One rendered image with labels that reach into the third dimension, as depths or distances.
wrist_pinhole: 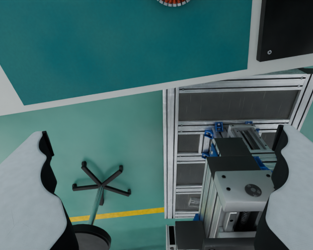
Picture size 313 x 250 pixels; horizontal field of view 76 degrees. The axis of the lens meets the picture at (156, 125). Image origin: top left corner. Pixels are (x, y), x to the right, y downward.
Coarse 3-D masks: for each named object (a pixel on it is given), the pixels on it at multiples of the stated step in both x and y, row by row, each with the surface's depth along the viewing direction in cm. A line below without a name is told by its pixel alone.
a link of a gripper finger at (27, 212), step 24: (24, 144) 9; (48, 144) 11; (0, 168) 8; (24, 168) 8; (48, 168) 9; (0, 192) 7; (24, 192) 7; (48, 192) 7; (0, 216) 6; (24, 216) 6; (48, 216) 6; (0, 240) 6; (24, 240) 6; (48, 240) 6; (72, 240) 6
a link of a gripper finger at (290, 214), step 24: (288, 144) 9; (312, 144) 9; (288, 168) 8; (312, 168) 8; (288, 192) 7; (312, 192) 7; (264, 216) 6; (288, 216) 6; (312, 216) 6; (264, 240) 6; (288, 240) 5; (312, 240) 5
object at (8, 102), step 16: (256, 0) 43; (256, 16) 45; (256, 32) 46; (256, 48) 48; (256, 64) 50; (272, 64) 50; (288, 64) 50; (304, 64) 50; (0, 80) 52; (192, 80) 53; (208, 80) 53; (0, 96) 55; (16, 96) 55; (80, 96) 55; (96, 96) 55; (112, 96) 55; (0, 112) 58; (16, 112) 58
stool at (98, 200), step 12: (84, 168) 163; (120, 168) 167; (96, 180) 171; (108, 180) 171; (120, 192) 179; (96, 204) 158; (84, 228) 127; (96, 228) 130; (84, 240) 130; (96, 240) 130; (108, 240) 133
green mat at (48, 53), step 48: (0, 0) 43; (48, 0) 43; (96, 0) 43; (144, 0) 43; (192, 0) 43; (240, 0) 43; (0, 48) 48; (48, 48) 48; (96, 48) 48; (144, 48) 48; (192, 48) 48; (240, 48) 48; (48, 96) 55
